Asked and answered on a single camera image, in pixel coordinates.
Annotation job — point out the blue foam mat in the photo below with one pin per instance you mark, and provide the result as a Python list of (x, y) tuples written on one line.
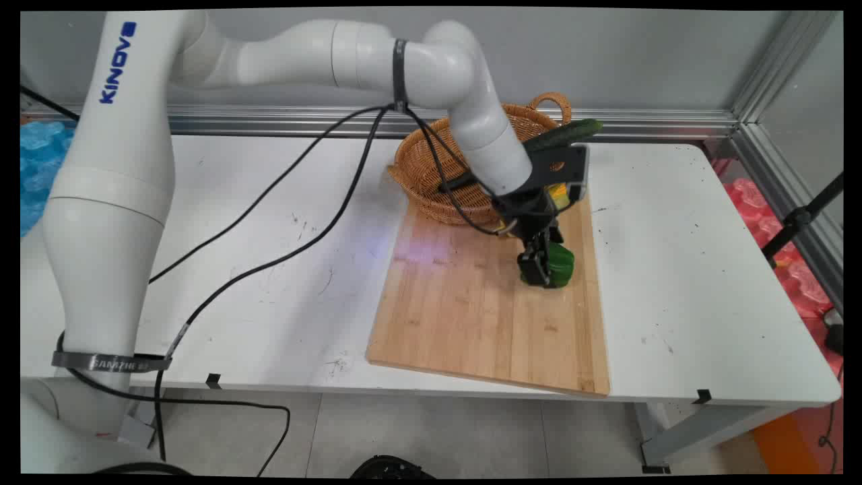
[(40, 168)]

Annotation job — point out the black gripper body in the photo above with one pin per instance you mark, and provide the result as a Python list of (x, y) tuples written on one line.
[(526, 212)]

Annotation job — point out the black power plug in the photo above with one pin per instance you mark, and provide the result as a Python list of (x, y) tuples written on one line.
[(834, 333)]

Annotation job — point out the red foam mat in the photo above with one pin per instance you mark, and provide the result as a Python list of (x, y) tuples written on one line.
[(801, 276)]

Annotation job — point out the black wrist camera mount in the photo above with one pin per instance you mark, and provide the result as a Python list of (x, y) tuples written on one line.
[(562, 167)]

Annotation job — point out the long dark green cucumber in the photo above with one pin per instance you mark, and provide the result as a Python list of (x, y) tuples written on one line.
[(572, 132)]

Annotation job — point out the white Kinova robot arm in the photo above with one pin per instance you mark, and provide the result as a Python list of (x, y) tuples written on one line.
[(108, 236)]

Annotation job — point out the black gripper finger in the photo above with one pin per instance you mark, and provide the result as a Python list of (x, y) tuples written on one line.
[(533, 263), (556, 234)]

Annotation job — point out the grey table leg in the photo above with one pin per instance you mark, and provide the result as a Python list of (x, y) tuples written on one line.
[(707, 431)]

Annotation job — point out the grey robot base bracket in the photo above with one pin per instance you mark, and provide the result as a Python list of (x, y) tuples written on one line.
[(138, 421)]

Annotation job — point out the green bell pepper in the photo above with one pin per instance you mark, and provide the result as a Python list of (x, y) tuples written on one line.
[(561, 266)]

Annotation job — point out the woven wicker basket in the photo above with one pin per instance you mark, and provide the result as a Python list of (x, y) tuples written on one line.
[(424, 168)]

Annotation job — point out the bamboo cutting board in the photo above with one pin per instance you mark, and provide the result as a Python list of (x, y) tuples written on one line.
[(471, 316)]

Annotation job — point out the black round object on floor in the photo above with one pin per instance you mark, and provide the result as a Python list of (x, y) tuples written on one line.
[(390, 468)]

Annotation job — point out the small black table clip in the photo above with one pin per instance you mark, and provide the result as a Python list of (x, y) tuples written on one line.
[(213, 381), (702, 397)]

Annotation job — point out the aluminium frame corner post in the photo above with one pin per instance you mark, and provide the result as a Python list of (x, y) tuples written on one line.
[(788, 67)]

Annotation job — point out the black tripod stand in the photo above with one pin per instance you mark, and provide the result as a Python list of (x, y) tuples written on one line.
[(798, 219)]

